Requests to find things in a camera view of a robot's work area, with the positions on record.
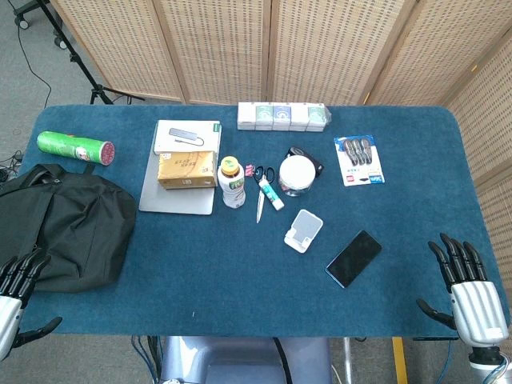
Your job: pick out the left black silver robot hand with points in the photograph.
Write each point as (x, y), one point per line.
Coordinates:
(10, 312)

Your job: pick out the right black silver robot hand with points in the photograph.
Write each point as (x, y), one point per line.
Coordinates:
(478, 312)

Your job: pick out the black smartphone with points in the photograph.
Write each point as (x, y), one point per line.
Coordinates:
(354, 259)

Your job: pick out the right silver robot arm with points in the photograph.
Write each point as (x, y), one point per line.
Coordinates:
(486, 366)

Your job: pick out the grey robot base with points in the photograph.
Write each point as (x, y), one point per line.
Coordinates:
(240, 360)

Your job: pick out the white phone stand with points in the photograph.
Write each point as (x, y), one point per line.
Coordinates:
(306, 226)

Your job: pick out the black tripod stand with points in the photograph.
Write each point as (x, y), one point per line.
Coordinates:
(80, 64)

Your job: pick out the black fabric bag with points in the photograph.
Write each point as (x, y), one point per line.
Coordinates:
(72, 228)

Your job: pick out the silver table leg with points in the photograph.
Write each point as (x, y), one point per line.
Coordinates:
(349, 360)

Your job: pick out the green chip can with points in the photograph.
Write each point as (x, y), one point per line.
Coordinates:
(68, 146)

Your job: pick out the grey laptop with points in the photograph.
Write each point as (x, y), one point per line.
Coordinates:
(176, 200)

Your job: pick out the yellow tissue pack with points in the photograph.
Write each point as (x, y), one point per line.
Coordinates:
(186, 170)

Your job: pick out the clear jar of clips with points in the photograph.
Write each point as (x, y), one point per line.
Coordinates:
(297, 172)

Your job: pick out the blue table mat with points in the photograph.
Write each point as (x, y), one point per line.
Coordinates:
(240, 280)

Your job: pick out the white usb hub box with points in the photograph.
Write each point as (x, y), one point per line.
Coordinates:
(168, 140)

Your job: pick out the white glue stick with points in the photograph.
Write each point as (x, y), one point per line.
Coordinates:
(271, 194)

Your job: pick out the white drink bottle yellow cap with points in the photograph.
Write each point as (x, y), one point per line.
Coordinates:
(232, 188)

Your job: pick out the pink binder clip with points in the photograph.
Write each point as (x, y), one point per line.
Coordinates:
(249, 169)

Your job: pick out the wrapped card box pack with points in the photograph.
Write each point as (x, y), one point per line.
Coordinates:
(280, 116)

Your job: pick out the black wheeled cart base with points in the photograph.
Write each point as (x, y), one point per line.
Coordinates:
(22, 20)

